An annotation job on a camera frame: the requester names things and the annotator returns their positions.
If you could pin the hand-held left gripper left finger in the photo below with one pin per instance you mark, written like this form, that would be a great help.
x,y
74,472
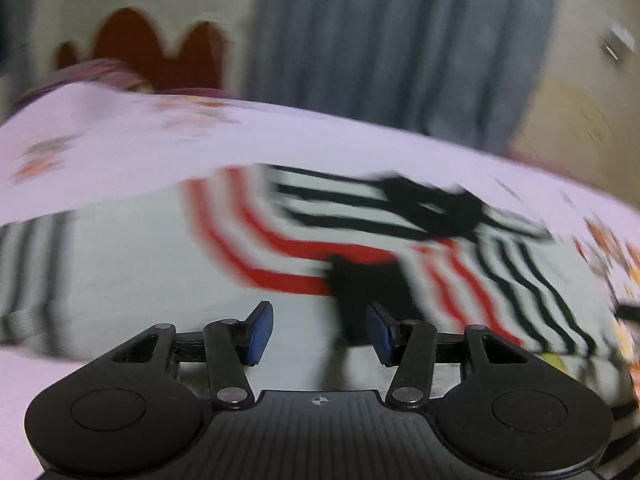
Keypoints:
x,y
260,334

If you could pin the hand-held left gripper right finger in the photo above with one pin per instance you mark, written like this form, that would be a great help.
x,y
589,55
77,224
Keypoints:
x,y
379,332

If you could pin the striped knit sweater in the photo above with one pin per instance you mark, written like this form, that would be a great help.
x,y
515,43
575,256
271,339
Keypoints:
x,y
150,270

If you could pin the floral bedsheet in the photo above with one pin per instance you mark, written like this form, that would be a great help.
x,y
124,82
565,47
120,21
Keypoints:
x,y
100,160

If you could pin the pale yellow furniture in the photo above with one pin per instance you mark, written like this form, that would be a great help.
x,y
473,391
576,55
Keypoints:
x,y
575,125

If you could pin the grey curtain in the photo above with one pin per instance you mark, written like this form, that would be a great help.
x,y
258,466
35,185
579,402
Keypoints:
x,y
375,35

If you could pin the white headboard with brown panels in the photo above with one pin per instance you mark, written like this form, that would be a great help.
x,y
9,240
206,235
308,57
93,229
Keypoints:
x,y
131,40

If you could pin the wall switch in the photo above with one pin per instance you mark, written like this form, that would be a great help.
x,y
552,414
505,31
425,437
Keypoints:
x,y
616,42

